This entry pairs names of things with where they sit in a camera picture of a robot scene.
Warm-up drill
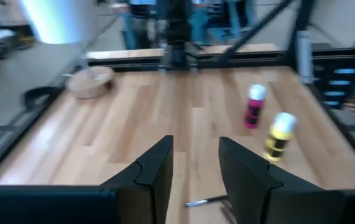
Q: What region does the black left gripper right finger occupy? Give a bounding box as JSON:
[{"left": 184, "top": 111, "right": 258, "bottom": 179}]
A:
[{"left": 218, "top": 136, "right": 355, "bottom": 224}]

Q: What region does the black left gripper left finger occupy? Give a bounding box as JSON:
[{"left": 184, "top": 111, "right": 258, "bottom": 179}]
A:
[{"left": 0, "top": 134, "right": 174, "bottom": 224}]

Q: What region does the small yellow paint bottle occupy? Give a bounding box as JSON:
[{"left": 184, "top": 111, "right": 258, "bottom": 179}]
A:
[{"left": 264, "top": 112, "right": 298, "bottom": 162}]

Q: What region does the black paintbrush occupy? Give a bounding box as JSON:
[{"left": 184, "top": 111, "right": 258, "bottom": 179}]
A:
[{"left": 185, "top": 195, "right": 229, "bottom": 208}]

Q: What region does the small magenta paint bottle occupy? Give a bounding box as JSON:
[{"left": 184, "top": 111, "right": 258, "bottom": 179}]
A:
[{"left": 244, "top": 83, "right": 267, "bottom": 130}]

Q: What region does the white shade wooden table lamp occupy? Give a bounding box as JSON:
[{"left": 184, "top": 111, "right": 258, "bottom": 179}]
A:
[{"left": 18, "top": 0, "right": 116, "bottom": 100}]

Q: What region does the black power box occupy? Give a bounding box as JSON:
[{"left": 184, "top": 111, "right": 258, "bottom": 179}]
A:
[{"left": 315, "top": 62, "right": 355, "bottom": 110}]

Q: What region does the black curved handle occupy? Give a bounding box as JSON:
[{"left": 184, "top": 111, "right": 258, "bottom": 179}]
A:
[{"left": 23, "top": 86, "right": 62, "bottom": 110}]

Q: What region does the silver frame bracket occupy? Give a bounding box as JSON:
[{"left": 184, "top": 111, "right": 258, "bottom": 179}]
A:
[{"left": 297, "top": 30, "right": 314, "bottom": 84}]

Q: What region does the black aluminium table frame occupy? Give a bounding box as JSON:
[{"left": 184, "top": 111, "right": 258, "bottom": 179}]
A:
[{"left": 0, "top": 0, "right": 355, "bottom": 187}]

